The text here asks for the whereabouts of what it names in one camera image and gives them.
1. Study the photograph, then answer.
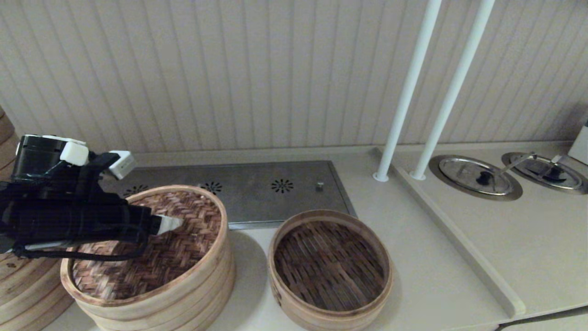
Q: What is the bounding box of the bamboo steamer basket with liner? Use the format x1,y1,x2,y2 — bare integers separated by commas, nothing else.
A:
76,228,236,331

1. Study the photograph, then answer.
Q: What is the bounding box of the perforated stainless steel steam plate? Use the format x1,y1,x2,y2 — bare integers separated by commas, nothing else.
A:
99,161,357,230

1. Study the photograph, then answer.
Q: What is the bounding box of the white metal pole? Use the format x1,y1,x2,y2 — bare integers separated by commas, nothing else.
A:
373,0,442,183
410,0,496,181

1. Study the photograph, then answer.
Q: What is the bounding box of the white container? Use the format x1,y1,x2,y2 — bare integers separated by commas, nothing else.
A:
568,120,588,166

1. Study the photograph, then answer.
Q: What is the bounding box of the tall stack of bamboo steamers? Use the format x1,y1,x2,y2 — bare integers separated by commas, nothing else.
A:
0,107,76,331

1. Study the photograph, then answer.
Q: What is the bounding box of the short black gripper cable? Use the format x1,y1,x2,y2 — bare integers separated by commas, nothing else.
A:
13,224,150,262

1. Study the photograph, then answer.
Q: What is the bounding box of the woven bamboo steamer lid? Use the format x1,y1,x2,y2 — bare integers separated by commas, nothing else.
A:
61,185,229,306

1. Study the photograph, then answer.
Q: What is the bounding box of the small bamboo steamer basket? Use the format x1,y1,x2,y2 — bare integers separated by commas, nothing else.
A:
268,210,394,331

